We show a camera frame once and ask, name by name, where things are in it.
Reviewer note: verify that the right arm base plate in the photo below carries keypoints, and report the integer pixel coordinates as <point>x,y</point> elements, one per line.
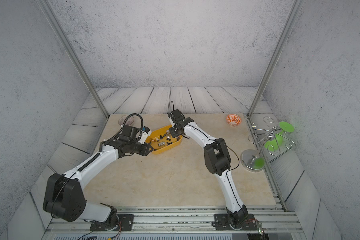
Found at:
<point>225,222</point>

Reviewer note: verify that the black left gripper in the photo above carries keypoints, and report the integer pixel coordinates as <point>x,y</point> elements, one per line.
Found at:
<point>146,149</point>

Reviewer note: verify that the aluminium frame post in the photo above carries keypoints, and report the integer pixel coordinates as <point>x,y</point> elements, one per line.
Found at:
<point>291,19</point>
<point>58,30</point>

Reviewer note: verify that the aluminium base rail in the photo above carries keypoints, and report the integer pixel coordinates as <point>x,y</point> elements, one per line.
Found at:
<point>272,220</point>

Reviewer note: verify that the right aluminium frame post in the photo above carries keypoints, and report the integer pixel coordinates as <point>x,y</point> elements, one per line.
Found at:
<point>291,19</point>

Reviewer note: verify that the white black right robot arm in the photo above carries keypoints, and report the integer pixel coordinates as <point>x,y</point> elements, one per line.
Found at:
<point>218,162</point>

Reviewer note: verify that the purple patterned glass bowl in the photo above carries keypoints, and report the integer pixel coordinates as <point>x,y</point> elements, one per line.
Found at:
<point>126,120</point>

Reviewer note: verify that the left aluminium frame post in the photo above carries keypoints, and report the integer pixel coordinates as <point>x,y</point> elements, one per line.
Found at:
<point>58,30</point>

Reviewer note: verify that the green disc metal stand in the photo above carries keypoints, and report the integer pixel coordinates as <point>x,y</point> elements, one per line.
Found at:
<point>253,160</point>

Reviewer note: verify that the orange patterned ceramic bowl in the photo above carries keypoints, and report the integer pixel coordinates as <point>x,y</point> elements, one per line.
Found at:
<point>233,120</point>

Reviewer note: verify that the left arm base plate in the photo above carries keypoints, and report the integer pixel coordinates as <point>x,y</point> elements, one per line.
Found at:
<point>115,223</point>

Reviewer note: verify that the yellow plastic storage box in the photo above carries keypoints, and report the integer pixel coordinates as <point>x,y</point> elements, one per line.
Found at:
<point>162,131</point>

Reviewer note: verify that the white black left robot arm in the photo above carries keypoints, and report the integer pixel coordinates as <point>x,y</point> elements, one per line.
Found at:
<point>64,196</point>

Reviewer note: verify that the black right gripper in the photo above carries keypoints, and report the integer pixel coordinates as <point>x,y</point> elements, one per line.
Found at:
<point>173,134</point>

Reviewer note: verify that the metal wire rack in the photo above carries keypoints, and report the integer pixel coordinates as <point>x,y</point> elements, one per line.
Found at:
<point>275,138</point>

